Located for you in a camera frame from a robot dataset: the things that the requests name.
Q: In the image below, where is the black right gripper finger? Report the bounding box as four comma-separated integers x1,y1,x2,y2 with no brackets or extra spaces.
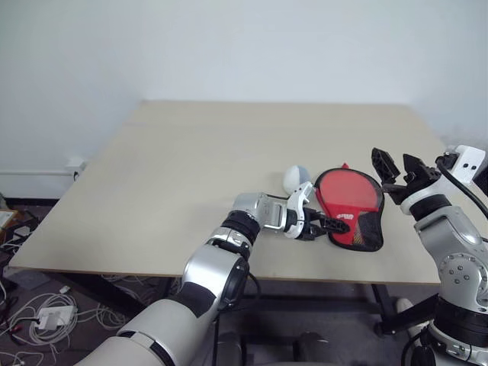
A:
371,147,401,186
403,153,434,185

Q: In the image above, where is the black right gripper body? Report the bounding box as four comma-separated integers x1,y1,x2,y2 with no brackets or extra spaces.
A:
382,164,443,207

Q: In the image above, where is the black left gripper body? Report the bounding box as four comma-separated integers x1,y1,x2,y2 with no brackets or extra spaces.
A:
297,207,326,242

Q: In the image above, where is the red black mesh paddle case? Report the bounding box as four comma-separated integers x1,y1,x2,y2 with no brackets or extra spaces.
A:
313,162,385,253

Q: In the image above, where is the red table tennis paddle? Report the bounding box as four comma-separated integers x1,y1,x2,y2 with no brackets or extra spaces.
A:
317,169,383,230

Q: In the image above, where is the white grey rounded object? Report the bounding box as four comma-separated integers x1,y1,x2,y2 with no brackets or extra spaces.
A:
282,165,314,193

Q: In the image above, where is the small white rounded object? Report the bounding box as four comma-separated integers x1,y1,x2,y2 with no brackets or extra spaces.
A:
394,297,416,316

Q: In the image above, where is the dark rounded shape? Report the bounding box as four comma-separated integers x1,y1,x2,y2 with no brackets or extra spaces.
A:
292,331,333,366

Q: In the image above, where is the white power adapter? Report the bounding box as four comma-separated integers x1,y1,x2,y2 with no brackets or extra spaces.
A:
36,304,78,331

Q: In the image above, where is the cardboard box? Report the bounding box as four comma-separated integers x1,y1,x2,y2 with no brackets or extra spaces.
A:
0,208,19,230

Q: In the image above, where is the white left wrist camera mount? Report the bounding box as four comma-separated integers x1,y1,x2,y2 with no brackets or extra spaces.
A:
284,181,316,240

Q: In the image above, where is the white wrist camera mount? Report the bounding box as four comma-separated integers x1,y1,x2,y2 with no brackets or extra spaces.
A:
400,143,487,210
284,181,316,240

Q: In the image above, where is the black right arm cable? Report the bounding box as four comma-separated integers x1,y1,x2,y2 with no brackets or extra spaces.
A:
435,154,488,226

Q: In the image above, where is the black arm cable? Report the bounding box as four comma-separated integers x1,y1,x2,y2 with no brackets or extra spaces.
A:
215,271,263,366
435,154,488,226

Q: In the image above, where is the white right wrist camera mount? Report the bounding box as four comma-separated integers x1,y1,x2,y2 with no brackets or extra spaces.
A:
400,143,487,210

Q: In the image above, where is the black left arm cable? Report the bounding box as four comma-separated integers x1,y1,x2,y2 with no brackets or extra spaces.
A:
215,271,263,366

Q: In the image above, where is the black metal table frame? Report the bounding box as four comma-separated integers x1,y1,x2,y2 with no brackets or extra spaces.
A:
60,272,441,337

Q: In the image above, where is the white floor cable tangle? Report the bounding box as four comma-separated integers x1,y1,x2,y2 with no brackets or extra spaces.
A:
0,272,182,366

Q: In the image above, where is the white wall outlet box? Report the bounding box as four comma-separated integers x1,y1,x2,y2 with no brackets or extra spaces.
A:
66,155,87,173

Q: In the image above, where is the white wall cable conduit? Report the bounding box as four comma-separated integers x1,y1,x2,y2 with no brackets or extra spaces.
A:
0,170,74,178

